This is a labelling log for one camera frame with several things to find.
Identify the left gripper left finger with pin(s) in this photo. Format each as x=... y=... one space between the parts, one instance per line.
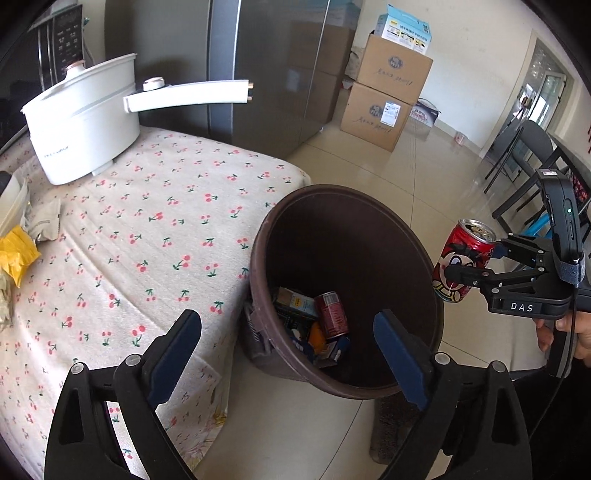
x=166 y=357

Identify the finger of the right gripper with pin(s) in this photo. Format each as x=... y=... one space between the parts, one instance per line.
x=521 y=247
x=473 y=276

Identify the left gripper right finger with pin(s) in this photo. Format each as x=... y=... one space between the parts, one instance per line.
x=408 y=357

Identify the red cartoon drink can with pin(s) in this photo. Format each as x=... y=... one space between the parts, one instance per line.
x=470 y=244

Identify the red milk drink can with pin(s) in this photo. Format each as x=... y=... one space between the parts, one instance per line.
x=332 y=315

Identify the white tissue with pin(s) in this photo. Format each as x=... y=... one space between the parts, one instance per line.
x=6 y=300

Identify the yellow snack wrapper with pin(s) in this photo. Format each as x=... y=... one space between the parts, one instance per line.
x=17 y=253

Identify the white snack packet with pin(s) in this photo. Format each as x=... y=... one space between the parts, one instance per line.
x=44 y=223

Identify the dark blue snack box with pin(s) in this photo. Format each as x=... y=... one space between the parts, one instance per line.
x=334 y=349

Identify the black plastic tray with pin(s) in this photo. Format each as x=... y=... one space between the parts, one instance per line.
x=288 y=322

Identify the light blue milk carton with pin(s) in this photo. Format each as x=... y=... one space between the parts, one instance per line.
x=297 y=302

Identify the brown trash bin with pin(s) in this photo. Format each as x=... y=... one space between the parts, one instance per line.
x=328 y=238

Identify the person's right hand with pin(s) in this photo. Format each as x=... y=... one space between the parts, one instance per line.
x=582 y=328

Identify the black chair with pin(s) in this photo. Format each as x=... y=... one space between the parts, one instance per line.
x=530 y=148

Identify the cherry print tablecloth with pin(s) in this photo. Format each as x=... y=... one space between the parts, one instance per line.
x=167 y=227

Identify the white patterned bag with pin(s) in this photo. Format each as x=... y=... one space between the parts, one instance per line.
x=425 y=112

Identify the lower cardboard box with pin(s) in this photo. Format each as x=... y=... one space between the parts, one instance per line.
x=375 y=117

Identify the cardboard box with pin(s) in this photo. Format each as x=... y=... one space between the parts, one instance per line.
x=375 y=117
x=393 y=69

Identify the upper cardboard box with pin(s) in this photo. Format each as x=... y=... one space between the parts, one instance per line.
x=393 y=69

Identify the white electric cooking pot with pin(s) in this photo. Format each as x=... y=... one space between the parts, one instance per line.
x=78 y=126

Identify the light blue product box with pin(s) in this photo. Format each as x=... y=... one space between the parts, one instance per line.
x=404 y=29

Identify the grey refrigerator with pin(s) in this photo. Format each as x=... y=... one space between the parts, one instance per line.
x=294 y=53

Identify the black microwave oven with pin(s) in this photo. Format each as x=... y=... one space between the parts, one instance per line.
x=36 y=60

